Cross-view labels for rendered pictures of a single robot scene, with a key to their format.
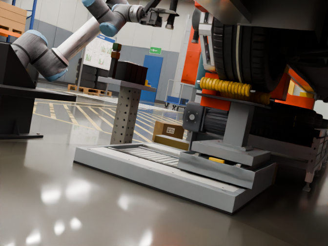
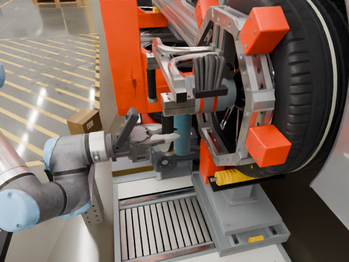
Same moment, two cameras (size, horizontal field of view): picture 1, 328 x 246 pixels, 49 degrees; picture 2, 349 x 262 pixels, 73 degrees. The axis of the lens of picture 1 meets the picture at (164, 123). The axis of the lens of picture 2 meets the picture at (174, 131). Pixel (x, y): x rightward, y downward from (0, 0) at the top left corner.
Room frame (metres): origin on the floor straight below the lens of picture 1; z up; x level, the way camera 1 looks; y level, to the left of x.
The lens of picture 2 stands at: (1.38, 0.42, 1.27)
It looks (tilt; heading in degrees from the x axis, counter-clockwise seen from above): 37 degrees down; 320
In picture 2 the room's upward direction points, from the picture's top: straight up
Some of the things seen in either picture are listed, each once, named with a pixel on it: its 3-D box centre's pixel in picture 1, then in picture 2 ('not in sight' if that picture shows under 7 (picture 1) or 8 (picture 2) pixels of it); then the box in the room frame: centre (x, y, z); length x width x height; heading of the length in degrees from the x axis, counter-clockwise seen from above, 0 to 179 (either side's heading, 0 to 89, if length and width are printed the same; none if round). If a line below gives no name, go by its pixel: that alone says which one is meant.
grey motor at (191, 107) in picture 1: (215, 131); (184, 156); (2.17, -0.32, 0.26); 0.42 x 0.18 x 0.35; 63
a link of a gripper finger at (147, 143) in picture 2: (159, 10); (149, 140); (1.84, 0.13, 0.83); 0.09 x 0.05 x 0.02; 56
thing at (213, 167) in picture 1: (230, 164); (233, 202); (1.80, -0.37, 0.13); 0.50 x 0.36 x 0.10; 153
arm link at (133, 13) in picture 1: (137, 13); (101, 147); (1.92, 0.25, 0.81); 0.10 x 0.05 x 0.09; 153
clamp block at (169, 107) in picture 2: not in sight; (177, 102); (1.82, 0.04, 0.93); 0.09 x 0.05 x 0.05; 63
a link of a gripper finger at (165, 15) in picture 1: (166, 15); (165, 144); (1.82, 0.09, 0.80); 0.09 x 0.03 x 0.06; 56
